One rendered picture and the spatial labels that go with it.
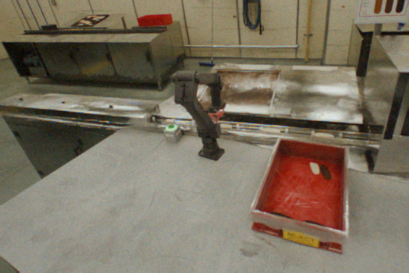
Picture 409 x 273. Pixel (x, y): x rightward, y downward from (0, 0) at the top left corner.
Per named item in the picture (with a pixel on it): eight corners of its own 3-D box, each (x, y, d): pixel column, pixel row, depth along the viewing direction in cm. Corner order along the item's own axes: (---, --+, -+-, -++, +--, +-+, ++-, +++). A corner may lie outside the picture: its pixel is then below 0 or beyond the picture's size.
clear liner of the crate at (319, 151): (247, 231, 93) (245, 213, 88) (277, 150, 132) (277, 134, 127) (346, 258, 82) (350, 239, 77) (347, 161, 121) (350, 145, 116)
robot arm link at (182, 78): (166, 99, 93) (193, 99, 91) (173, 68, 98) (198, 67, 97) (201, 140, 133) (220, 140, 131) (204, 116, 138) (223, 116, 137)
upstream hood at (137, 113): (-1, 112, 189) (-7, 102, 185) (23, 101, 204) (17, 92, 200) (145, 128, 157) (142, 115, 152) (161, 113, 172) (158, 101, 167)
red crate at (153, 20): (138, 25, 453) (136, 18, 446) (148, 22, 483) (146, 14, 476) (164, 25, 443) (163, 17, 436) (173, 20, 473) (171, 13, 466)
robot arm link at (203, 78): (172, 85, 98) (199, 85, 97) (171, 71, 97) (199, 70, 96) (205, 83, 140) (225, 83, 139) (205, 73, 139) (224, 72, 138)
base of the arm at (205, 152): (197, 155, 134) (217, 161, 129) (195, 143, 130) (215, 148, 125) (207, 146, 141) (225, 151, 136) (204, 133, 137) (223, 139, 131)
